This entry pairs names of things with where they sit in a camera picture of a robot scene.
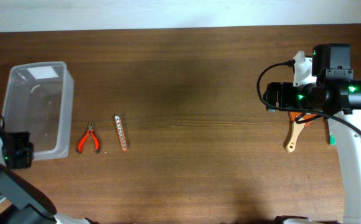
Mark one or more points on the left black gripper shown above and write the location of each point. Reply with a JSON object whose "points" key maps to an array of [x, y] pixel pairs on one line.
{"points": [[25, 162]]}

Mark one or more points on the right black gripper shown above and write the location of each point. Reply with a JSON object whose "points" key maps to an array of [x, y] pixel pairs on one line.
{"points": [[270, 95]]}

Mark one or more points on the orange scraper wooden handle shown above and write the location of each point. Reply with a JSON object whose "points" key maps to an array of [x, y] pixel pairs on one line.
{"points": [[296, 128]]}

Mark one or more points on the clear plastic container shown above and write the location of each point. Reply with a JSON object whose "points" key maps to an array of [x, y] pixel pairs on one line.
{"points": [[38, 100]]}

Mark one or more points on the pack of coloured markers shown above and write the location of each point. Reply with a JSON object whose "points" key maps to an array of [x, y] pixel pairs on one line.
{"points": [[332, 141]]}

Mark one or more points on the orange bit holder strip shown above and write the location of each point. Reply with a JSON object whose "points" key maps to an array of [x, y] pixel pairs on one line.
{"points": [[120, 131]]}

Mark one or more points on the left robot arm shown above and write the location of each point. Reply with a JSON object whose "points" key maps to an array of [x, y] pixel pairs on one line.
{"points": [[20, 201]]}

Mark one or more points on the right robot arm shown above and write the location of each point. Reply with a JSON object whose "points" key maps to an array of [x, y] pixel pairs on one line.
{"points": [[324, 87]]}

